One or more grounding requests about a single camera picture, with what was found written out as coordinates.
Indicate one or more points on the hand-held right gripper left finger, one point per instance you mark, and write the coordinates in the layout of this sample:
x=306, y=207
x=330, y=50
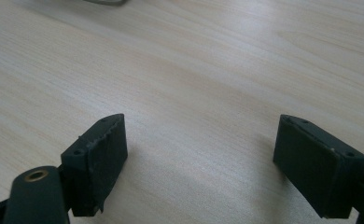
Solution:
x=99, y=168

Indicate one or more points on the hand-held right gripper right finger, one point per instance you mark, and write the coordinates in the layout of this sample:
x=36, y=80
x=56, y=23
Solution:
x=314, y=168

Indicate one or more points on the grey curved object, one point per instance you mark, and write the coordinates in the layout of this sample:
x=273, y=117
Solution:
x=107, y=2

